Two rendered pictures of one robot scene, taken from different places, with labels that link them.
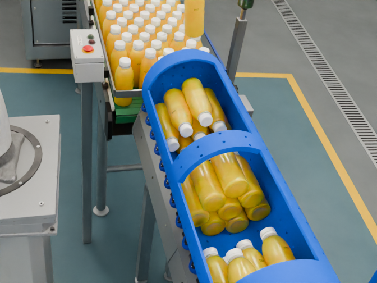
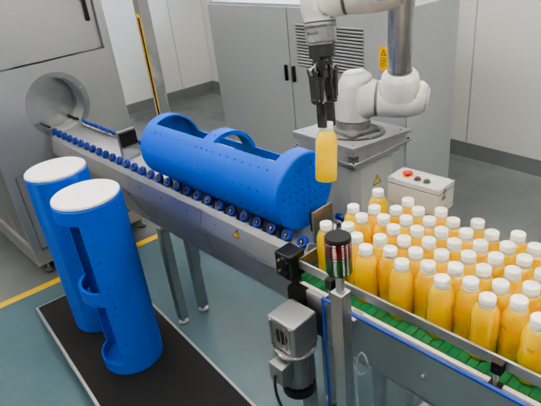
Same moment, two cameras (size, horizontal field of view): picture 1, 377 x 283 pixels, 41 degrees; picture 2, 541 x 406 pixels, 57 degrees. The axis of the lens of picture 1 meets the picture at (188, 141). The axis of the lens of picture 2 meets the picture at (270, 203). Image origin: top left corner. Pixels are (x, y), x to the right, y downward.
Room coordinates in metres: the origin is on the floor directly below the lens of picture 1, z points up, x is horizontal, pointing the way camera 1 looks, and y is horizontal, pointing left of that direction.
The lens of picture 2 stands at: (2.82, -0.61, 1.88)
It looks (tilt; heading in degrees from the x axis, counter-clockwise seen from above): 28 degrees down; 160
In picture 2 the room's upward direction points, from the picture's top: 7 degrees counter-clockwise
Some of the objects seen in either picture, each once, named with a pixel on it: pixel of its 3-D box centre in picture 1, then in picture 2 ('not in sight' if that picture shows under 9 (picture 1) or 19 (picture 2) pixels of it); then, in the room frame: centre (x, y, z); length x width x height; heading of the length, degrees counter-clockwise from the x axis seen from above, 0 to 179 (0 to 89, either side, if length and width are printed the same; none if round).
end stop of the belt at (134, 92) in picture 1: (170, 91); (339, 235); (1.53, 0.10, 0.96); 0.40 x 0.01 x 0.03; 111
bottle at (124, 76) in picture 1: (123, 83); (377, 214); (1.51, 0.27, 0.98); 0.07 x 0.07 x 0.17
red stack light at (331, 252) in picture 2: not in sight; (338, 246); (1.94, -0.13, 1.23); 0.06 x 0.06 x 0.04
